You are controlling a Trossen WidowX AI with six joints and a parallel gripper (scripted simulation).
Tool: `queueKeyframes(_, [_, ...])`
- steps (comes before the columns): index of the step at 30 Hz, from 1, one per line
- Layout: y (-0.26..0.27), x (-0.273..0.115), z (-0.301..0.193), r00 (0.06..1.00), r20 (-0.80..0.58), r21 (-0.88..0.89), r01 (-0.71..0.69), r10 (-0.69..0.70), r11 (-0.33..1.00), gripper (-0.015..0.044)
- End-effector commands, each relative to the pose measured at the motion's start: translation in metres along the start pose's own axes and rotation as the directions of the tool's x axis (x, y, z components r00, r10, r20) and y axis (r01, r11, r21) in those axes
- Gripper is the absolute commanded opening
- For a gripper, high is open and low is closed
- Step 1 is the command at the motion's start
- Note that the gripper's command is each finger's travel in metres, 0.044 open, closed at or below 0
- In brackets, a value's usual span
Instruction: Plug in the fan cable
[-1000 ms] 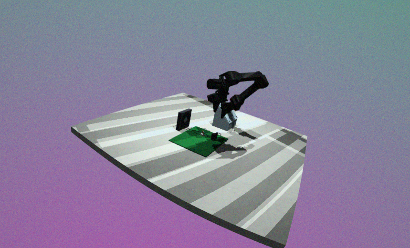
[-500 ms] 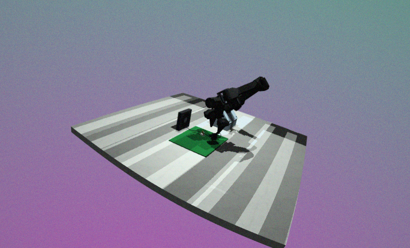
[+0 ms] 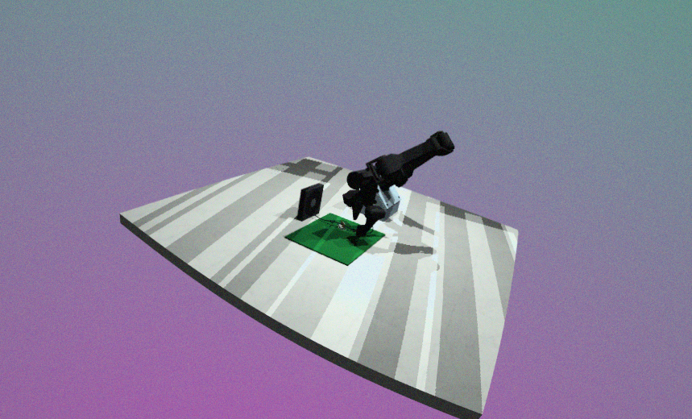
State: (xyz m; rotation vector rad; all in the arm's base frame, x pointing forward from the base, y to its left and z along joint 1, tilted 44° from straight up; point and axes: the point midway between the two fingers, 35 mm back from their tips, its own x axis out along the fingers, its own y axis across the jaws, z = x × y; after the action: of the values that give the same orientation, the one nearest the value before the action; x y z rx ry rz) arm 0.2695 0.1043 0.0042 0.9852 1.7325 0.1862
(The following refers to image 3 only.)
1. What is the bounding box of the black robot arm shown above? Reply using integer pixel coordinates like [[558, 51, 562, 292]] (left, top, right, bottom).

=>
[[342, 131, 455, 207]]

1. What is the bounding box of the green flat board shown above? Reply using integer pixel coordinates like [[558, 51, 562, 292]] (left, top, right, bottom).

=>
[[284, 213, 385, 266]]

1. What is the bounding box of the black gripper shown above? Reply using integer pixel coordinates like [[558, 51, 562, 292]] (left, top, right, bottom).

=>
[[352, 186, 386, 232]]

